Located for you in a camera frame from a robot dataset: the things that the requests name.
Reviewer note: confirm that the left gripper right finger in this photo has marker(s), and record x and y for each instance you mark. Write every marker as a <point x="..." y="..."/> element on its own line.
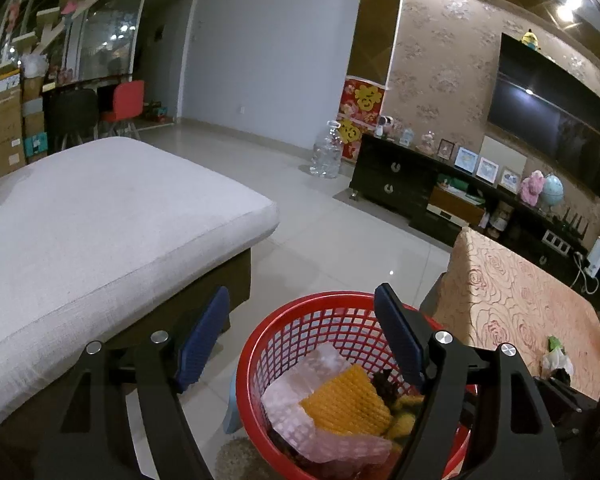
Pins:
<point x="407" y="332"/>

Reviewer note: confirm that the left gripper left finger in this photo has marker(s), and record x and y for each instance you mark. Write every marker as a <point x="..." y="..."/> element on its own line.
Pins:
<point x="195" y="349"/>

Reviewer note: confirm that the black plastic bag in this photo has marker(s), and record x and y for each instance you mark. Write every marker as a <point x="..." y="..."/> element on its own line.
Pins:
<point x="561" y="375"/>

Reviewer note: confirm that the white foam net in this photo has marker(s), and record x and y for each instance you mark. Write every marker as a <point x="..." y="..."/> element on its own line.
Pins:
<point x="556" y="360"/>

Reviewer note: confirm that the green wrapper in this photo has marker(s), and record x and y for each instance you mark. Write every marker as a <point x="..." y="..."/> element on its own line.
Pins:
<point x="554" y="343"/>

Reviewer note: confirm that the orange black small wrapper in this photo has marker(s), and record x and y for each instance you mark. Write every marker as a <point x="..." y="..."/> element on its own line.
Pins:
<point x="404" y="415"/>

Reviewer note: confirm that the yellow foam fruit net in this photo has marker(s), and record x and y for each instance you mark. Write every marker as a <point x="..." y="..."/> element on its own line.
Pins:
<point x="348" y="405"/>

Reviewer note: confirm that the red plastic mesh basket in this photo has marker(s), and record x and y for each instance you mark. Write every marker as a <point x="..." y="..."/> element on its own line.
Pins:
<point x="348" y="322"/>

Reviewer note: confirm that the rose pattern tablecloth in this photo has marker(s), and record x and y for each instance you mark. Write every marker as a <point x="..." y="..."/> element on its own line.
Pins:
<point x="490" y="295"/>

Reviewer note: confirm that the blue plastic stool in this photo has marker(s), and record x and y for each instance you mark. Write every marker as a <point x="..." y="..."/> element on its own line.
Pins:
<point x="232" y="421"/>

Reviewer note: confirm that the black tv cabinet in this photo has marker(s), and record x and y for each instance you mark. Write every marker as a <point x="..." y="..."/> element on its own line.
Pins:
<point x="438" y="199"/>

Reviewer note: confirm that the white router box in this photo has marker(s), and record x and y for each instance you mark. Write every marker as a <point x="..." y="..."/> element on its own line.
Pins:
<point x="593" y="260"/>

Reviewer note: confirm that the clear water jug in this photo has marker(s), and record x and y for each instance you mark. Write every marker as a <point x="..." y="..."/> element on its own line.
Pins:
<point x="327" y="152"/>

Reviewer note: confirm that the pink plush toy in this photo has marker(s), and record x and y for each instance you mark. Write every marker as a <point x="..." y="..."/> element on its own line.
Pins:
<point x="531" y="188"/>

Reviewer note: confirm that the light blue globe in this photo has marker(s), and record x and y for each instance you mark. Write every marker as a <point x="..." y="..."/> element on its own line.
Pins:
<point x="552" y="192"/>

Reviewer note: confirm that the red festive poster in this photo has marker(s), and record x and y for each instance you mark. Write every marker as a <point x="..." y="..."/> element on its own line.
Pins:
<point x="358" y="113"/>

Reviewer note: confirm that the red chair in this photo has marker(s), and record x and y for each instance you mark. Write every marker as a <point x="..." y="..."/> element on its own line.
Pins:
<point x="127" y="104"/>

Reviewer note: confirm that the wall mounted television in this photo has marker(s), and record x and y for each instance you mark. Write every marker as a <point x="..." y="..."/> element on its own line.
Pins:
<point x="548" y="109"/>

